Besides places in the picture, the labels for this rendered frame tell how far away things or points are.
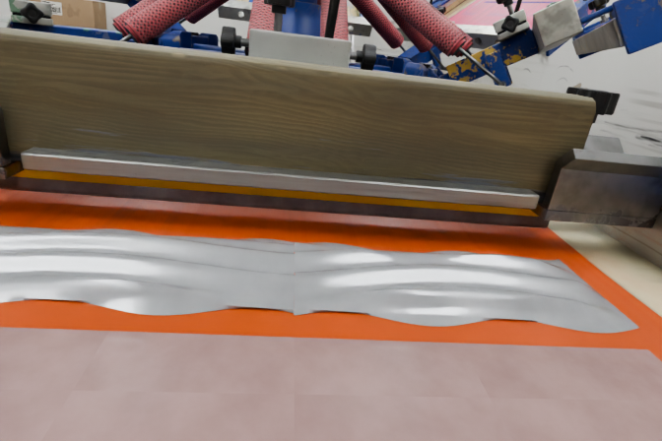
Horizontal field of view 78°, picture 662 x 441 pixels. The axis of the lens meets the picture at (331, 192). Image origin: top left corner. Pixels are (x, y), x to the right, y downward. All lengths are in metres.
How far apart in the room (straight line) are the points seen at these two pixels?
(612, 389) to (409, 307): 0.09
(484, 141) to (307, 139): 0.12
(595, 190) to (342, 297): 0.20
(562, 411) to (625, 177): 0.19
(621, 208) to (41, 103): 0.38
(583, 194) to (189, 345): 0.26
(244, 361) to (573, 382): 0.14
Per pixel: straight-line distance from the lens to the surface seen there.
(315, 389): 0.17
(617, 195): 0.34
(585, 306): 0.26
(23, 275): 0.24
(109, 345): 0.19
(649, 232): 0.37
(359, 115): 0.26
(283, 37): 0.54
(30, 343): 0.20
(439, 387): 0.18
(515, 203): 0.30
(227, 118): 0.26
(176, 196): 0.29
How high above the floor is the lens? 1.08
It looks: 20 degrees down
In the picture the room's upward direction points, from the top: 7 degrees clockwise
